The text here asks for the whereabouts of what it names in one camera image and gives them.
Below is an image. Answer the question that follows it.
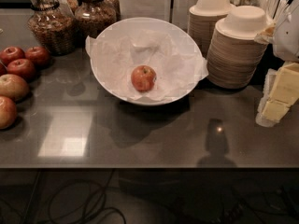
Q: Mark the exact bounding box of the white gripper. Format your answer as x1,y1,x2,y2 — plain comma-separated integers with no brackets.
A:
254,0,299,128

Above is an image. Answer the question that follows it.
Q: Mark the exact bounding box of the red apple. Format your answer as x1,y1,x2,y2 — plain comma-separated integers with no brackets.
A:
131,65,156,92
7,58,36,81
25,46,50,67
0,46,25,66

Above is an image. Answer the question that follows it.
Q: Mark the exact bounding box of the large white bowl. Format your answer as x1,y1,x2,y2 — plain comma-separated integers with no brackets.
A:
89,16,204,106

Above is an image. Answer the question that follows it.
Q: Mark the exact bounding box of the white paper bowl liner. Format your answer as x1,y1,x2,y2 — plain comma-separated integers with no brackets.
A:
85,28,209,104

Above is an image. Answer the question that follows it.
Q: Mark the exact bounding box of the yellow-red apple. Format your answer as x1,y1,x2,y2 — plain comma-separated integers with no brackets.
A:
0,74,30,102

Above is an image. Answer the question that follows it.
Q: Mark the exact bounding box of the front red-yellow apple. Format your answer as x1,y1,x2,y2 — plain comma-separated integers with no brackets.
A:
0,96,18,130

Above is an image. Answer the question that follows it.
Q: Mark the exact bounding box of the front stack of paper bowls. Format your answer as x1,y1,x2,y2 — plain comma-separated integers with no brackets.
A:
206,6,271,89

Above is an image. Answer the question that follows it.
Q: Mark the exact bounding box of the stack of paper bowls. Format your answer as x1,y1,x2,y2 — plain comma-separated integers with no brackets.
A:
187,0,234,57
206,6,271,89

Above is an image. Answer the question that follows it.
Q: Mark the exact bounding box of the rear stack of paper bowls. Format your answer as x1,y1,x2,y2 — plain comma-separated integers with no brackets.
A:
187,0,234,57

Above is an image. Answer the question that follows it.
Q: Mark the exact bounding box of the right glass granola jar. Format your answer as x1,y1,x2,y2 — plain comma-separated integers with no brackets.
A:
75,0,117,38

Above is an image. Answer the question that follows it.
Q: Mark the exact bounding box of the glass granola jar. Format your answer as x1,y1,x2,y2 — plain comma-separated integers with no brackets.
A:
75,0,117,38
28,0,76,56

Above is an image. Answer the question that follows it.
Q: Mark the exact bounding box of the left glass granola jar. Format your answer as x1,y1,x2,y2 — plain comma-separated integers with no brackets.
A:
28,0,76,56

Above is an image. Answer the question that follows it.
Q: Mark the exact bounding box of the black floor cable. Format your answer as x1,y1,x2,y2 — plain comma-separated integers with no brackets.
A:
0,169,127,224

